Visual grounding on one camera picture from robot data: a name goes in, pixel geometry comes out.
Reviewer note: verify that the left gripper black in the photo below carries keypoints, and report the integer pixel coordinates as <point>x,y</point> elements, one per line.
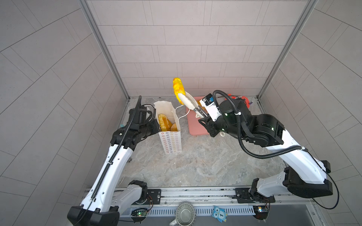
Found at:
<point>155,127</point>

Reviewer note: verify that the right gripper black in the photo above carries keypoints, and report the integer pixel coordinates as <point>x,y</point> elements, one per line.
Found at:
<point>209,124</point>

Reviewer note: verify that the spiral twisted bread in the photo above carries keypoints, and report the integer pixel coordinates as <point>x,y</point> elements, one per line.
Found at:
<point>164,122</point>

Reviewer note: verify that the small bread roll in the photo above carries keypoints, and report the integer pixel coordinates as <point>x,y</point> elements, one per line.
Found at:
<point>174,128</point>

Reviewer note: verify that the white printed paper bag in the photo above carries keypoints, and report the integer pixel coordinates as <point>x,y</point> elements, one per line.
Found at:
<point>171,141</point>

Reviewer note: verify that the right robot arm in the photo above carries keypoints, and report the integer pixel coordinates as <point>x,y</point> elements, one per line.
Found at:
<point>262,137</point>

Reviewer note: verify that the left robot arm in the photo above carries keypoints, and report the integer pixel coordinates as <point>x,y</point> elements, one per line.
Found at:
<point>96,209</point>

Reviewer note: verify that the pink plastic tray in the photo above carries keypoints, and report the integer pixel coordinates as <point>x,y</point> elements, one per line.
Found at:
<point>195,128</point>

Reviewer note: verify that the red shark plush toy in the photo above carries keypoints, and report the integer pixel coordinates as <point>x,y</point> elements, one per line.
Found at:
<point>245,99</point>

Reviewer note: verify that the left circuit board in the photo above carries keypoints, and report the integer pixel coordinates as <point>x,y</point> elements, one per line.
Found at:
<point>139,213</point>

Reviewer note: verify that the circuit board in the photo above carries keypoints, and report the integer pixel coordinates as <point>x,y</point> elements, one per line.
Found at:
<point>139,213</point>
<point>261,212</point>

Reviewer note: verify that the metal fluted tart mould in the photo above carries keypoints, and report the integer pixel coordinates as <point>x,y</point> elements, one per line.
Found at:
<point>185,215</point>

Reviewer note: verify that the blue owl figure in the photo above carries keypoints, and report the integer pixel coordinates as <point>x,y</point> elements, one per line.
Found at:
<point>219,214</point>

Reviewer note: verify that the right circuit board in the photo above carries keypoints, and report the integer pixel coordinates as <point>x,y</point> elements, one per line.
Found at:
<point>261,212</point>

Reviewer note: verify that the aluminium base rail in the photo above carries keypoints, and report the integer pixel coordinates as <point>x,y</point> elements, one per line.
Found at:
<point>227,196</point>

